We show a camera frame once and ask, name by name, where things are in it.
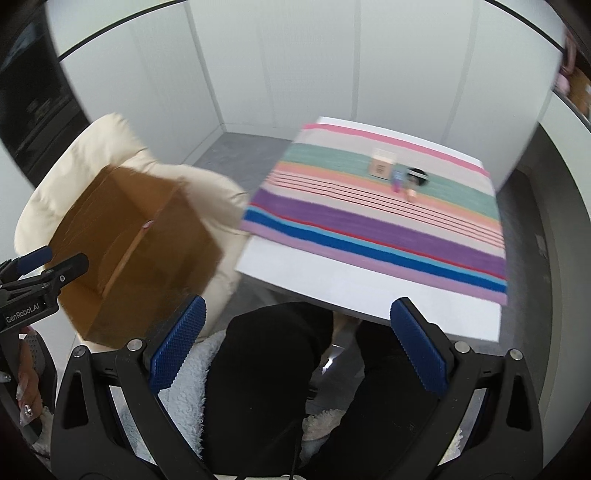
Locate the small brown box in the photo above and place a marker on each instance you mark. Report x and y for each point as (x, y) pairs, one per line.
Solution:
(581, 92)

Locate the black round case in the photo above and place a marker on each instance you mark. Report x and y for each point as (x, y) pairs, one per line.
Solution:
(419, 177)

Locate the cream padded chair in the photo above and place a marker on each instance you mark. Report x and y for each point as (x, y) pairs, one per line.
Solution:
(115, 143)

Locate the brown cardboard box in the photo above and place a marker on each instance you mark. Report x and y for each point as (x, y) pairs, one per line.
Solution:
(138, 258)

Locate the person's left hand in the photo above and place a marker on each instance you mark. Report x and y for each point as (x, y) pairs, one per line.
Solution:
(27, 383)

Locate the person's black pants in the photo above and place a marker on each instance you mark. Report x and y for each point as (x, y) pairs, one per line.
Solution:
(263, 392)

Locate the light blue fleece garment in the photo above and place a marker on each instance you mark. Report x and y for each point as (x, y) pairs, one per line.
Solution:
(189, 397)

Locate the striped colourful cloth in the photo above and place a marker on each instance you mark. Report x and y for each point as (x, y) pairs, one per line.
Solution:
(369, 221)

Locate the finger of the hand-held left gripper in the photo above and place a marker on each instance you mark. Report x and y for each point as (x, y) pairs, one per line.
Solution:
(32, 259)
(64, 270)

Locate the white table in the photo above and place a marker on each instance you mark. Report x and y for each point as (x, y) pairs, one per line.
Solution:
(369, 300)

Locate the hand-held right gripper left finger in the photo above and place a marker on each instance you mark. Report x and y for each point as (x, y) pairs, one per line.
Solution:
(178, 344)

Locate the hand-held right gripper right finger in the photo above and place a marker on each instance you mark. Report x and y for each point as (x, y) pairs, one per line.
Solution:
(420, 346)

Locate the small beige carton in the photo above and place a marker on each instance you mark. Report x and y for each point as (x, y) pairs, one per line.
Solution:
(382, 165)

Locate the black glass panel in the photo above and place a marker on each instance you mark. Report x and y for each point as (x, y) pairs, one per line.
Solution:
(37, 101)

